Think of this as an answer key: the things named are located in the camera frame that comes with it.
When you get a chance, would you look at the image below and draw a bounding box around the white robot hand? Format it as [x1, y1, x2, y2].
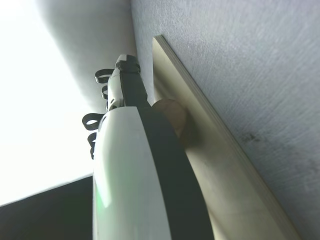
[81, 54, 216, 240]

